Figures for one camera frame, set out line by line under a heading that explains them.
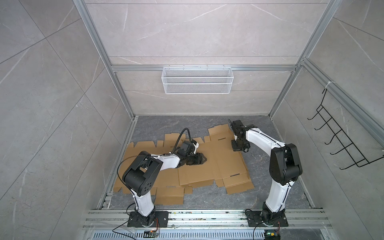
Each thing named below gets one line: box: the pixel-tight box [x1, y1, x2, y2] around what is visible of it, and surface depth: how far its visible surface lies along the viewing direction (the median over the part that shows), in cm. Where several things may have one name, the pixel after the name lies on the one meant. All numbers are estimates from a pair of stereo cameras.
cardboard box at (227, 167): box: [178, 124, 255, 195], surface depth 90 cm
